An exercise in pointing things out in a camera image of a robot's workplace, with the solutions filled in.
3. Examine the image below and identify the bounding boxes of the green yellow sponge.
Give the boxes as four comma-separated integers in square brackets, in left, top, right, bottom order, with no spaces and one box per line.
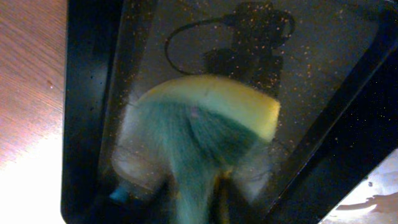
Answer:
[111,75,280,223]

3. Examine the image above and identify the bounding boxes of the black tray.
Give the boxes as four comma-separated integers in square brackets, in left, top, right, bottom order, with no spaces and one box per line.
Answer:
[61,1,397,223]

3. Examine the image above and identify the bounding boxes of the brown tray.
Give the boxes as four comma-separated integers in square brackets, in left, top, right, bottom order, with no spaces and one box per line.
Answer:
[320,149,397,224]

